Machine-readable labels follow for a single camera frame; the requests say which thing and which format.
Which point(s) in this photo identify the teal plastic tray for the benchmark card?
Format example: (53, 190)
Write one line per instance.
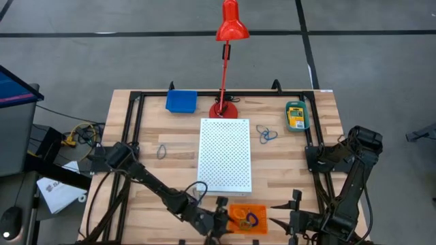
(296, 103)

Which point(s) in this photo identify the computer monitor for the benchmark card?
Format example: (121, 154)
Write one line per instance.
(13, 90)

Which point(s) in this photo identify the blue plastic basket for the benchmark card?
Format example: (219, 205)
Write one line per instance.
(181, 101)

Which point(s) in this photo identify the black desk frame bar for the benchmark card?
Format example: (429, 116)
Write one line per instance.
(51, 170)

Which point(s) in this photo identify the black computer mouse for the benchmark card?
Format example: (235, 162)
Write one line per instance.
(10, 223)

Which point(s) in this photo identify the black box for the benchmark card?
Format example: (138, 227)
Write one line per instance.
(47, 143)

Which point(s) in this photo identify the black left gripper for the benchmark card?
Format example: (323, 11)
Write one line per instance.
(211, 224)

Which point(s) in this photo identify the black metal table frame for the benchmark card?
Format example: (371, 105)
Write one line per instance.
(153, 93)

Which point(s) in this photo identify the grey rubber band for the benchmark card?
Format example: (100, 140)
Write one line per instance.
(157, 152)

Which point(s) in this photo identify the orange plastic basket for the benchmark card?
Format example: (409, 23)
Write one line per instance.
(262, 209)

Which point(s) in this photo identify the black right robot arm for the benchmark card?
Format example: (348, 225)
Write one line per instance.
(354, 177)

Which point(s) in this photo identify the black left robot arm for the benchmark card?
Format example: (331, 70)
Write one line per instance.
(153, 183)

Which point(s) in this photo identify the light blue rubber band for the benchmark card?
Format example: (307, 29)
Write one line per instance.
(262, 139)

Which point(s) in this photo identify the grey cabinet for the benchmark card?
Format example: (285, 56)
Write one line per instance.
(17, 136)

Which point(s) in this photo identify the white perforated metal shelf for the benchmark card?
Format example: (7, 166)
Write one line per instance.
(225, 156)

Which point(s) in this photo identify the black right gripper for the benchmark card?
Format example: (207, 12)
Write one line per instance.
(308, 224)

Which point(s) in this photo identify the white paper sheet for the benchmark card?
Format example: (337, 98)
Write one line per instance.
(58, 195)
(71, 167)

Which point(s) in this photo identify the yellow packaged card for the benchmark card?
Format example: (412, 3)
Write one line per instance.
(296, 117)

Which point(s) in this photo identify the red desk lamp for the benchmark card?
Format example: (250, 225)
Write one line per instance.
(231, 27)

